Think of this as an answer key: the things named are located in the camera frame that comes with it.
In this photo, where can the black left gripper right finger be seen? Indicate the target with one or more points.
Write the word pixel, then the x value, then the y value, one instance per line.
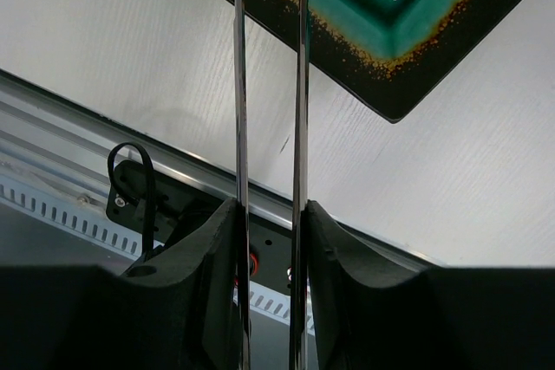
pixel 372 313

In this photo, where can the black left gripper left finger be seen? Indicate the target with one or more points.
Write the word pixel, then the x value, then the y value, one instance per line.
pixel 174 311

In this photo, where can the stainless steel tongs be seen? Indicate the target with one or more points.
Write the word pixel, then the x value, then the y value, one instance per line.
pixel 298 332

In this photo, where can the black green square plate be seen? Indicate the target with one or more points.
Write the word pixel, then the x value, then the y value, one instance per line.
pixel 391 53

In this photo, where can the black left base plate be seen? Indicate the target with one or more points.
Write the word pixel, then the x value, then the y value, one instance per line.
pixel 178 209

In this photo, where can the white slotted cable duct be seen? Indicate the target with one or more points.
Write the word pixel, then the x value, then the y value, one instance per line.
pixel 89 224

